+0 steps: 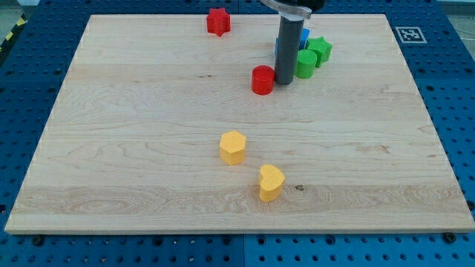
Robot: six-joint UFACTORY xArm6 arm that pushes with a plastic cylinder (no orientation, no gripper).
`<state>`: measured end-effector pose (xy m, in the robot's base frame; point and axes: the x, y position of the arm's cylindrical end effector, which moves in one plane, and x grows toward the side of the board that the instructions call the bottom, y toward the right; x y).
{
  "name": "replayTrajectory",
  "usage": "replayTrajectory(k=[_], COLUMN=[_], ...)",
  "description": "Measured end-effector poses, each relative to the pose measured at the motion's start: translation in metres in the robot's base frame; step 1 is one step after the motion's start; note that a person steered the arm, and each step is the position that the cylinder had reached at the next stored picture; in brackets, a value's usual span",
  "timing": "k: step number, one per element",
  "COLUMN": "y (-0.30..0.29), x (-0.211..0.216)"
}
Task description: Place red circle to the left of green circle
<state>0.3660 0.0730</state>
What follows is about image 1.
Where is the yellow hexagon block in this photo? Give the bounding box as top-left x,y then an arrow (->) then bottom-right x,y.
220,131 -> 246,165

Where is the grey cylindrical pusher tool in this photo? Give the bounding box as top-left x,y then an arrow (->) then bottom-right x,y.
274,16 -> 304,85

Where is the green star block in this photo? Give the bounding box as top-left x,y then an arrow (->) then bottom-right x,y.
306,36 -> 333,68

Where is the yellow heart block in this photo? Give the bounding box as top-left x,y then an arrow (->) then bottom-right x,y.
259,164 -> 285,202

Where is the green cylinder block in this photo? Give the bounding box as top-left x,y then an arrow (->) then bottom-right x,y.
295,50 -> 318,79

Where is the white fiducial marker tag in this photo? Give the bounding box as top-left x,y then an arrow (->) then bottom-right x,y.
396,26 -> 427,44

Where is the blue cube block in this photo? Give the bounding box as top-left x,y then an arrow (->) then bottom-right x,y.
274,27 -> 310,56

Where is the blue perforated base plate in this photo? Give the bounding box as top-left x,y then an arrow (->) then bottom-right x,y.
1,0 -> 474,266

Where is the red star block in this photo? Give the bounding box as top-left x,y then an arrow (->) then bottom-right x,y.
206,7 -> 231,36

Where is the wooden board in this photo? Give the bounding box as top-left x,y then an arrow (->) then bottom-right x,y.
5,14 -> 474,234

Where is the red cylinder block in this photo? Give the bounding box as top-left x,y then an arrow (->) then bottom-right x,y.
252,65 -> 275,95

